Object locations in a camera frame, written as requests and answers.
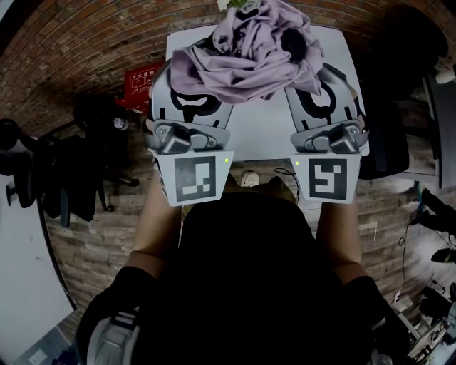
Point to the person's left forearm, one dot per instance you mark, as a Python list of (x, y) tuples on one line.
[(156, 228)]

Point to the person's black shirt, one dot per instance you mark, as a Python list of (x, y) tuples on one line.
[(242, 285)]

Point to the white curved desk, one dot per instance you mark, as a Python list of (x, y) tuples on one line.
[(25, 285)]

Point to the person's olive trousers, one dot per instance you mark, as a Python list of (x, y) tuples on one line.
[(281, 189)]

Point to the small black office chair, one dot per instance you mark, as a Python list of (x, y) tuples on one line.
[(16, 164)]

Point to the white power strip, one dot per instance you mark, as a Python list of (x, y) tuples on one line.
[(398, 296)]

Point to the black shoe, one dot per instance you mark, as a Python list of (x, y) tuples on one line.
[(445, 256)]

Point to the person's right forearm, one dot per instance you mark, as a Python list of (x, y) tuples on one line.
[(338, 235)]

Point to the large black office chair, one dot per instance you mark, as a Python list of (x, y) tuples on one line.
[(78, 164)]

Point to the white table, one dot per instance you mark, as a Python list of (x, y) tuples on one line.
[(260, 124)]

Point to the grey desk with white frame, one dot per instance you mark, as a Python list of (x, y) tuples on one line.
[(445, 135)]

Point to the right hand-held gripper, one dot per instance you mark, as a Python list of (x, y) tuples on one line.
[(327, 178)]

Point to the white socket plate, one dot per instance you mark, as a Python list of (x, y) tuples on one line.
[(36, 357)]

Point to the clear water bottle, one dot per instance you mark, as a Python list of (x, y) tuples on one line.
[(121, 123)]

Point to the person's right white shoe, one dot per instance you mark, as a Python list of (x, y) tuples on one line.
[(249, 179)]

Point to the red fire extinguisher box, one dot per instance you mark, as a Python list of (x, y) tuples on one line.
[(137, 82)]

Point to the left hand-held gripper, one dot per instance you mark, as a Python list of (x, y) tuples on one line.
[(196, 178)]

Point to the cluttered equipment rack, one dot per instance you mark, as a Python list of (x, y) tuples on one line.
[(431, 328)]

